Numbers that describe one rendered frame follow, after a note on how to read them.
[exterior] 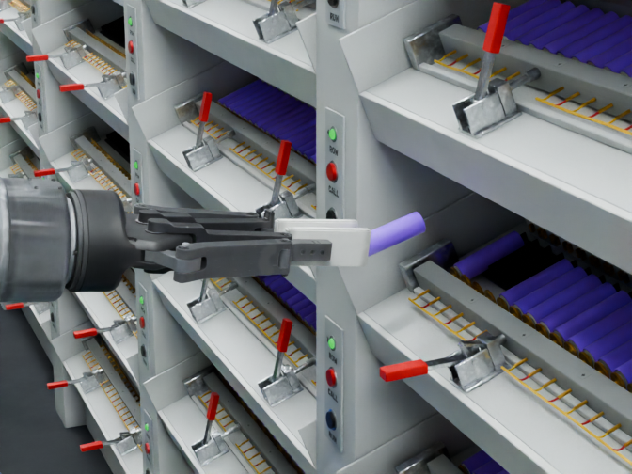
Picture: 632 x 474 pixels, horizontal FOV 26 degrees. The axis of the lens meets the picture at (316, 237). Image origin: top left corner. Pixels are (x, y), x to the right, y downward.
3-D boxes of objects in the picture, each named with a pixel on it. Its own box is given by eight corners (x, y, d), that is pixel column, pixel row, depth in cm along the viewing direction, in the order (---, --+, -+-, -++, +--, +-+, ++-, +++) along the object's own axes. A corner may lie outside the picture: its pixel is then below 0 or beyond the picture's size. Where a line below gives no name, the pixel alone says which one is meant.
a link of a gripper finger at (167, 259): (121, 228, 100) (133, 248, 95) (191, 230, 102) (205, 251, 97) (118, 259, 101) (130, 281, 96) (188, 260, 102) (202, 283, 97)
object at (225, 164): (332, 320, 131) (280, 197, 125) (159, 169, 184) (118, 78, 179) (509, 222, 135) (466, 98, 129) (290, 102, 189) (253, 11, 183)
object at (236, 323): (331, 504, 137) (282, 394, 131) (165, 307, 190) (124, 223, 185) (500, 404, 141) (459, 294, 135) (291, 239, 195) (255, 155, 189)
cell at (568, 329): (637, 314, 104) (567, 355, 103) (624, 306, 106) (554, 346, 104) (631, 293, 103) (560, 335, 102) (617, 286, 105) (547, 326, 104)
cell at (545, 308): (607, 296, 108) (539, 336, 106) (593, 289, 109) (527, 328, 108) (600, 277, 107) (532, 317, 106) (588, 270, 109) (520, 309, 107)
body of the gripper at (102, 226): (80, 205, 95) (207, 208, 98) (55, 176, 102) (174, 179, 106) (71, 308, 97) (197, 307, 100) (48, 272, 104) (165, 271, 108)
